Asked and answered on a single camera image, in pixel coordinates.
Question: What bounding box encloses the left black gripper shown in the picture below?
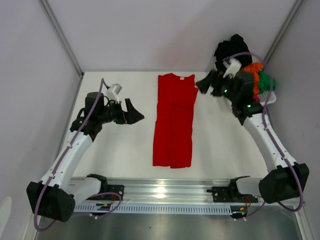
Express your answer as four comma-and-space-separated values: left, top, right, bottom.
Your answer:
98, 99, 144, 126

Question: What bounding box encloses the red t shirt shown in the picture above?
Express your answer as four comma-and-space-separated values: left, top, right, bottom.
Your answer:
152, 73, 198, 169

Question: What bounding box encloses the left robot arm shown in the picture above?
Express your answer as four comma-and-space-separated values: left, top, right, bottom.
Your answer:
26, 92, 145, 222

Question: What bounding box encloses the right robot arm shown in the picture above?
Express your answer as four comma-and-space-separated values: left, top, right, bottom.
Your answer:
195, 70, 310, 204

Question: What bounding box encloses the black t shirt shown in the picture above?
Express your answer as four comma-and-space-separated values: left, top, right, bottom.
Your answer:
213, 34, 250, 72

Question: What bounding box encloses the pink cloth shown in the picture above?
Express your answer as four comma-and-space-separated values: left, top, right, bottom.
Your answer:
253, 94, 260, 102

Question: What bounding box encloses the orange t shirt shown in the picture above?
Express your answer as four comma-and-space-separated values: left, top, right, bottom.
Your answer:
241, 62, 264, 95

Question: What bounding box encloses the green t shirt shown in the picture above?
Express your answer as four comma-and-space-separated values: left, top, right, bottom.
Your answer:
258, 71, 277, 94

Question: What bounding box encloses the white plastic basket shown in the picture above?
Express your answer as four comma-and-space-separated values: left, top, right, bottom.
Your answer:
257, 91, 277, 106

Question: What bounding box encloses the left corner metal profile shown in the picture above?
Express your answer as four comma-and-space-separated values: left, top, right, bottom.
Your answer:
38, 0, 84, 78

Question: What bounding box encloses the corner metal profile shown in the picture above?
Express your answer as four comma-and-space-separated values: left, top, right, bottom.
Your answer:
38, 0, 84, 78
264, 0, 306, 66

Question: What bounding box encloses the right corner metal profile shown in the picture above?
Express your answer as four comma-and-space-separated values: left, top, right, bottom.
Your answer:
264, 0, 306, 66

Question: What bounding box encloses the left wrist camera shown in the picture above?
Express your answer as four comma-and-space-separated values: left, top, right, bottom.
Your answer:
105, 83, 122, 103

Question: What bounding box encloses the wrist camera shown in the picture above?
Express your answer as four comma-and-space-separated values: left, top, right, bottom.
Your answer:
223, 58, 242, 79
105, 83, 122, 103

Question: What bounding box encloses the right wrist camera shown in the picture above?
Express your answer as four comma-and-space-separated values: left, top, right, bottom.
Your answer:
223, 58, 242, 79

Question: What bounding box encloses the aluminium mounting rail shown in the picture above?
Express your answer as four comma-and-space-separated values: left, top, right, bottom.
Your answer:
89, 175, 230, 205

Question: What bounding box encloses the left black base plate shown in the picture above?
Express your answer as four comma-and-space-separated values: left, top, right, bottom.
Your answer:
97, 184, 125, 201

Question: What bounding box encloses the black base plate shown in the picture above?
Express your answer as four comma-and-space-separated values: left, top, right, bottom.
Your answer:
206, 186, 258, 204
97, 184, 125, 201

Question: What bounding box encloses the slotted cable duct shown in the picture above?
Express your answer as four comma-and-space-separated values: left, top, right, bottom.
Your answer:
74, 202, 233, 216

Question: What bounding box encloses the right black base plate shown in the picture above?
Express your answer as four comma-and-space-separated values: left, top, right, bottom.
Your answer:
206, 186, 258, 204

